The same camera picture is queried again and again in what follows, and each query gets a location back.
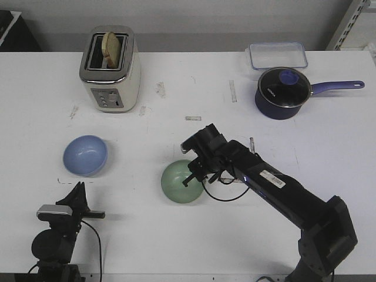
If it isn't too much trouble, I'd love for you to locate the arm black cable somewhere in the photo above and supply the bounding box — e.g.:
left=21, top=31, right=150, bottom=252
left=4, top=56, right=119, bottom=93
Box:
left=80, top=220, right=103, bottom=282
left=201, top=173, right=251, bottom=203

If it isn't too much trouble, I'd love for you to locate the blue bowl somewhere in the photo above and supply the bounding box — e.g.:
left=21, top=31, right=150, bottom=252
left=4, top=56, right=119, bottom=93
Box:
left=62, top=135, right=108, bottom=176

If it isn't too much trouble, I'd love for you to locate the grey metal shelf upright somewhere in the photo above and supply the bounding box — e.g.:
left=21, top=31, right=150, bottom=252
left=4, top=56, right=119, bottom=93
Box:
left=325, top=1, right=375, bottom=51

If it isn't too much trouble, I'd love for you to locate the glass pot lid blue knob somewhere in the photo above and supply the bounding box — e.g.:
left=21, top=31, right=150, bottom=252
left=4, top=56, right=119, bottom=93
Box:
left=258, top=67, right=312, bottom=108

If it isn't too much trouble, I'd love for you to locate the green bowl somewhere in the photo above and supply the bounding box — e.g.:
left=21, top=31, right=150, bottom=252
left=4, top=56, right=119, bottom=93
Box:
left=161, top=160, right=203, bottom=204

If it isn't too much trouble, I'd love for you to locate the cream and chrome toaster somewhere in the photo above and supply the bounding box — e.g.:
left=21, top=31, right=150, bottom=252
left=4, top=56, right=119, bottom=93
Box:
left=79, top=25, right=141, bottom=113

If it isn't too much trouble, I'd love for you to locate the clear plastic food container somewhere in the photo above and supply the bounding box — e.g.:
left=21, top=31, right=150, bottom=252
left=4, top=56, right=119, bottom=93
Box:
left=245, top=42, right=308, bottom=71

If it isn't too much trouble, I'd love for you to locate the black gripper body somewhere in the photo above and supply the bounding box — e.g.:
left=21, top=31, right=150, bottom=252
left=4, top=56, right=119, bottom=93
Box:
left=188, top=123, right=232, bottom=182
left=49, top=208, right=105, bottom=240

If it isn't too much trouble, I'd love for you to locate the slice of toasted bread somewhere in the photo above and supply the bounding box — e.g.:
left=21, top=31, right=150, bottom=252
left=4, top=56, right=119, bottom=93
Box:
left=101, top=32, right=121, bottom=69

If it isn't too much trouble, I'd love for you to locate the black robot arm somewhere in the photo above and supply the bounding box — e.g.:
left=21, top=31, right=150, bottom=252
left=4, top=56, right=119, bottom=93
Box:
left=181, top=124, right=358, bottom=281
left=31, top=182, right=105, bottom=281

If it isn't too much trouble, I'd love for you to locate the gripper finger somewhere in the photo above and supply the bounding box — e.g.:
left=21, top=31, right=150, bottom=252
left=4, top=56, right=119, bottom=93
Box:
left=182, top=173, right=196, bottom=187
left=79, top=182, right=89, bottom=210
left=209, top=170, right=222, bottom=183
left=55, top=182, right=81, bottom=206

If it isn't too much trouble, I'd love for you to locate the dark blue saucepan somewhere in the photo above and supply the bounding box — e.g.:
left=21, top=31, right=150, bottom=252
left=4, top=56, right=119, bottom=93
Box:
left=254, top=67, right=365, bottom=120

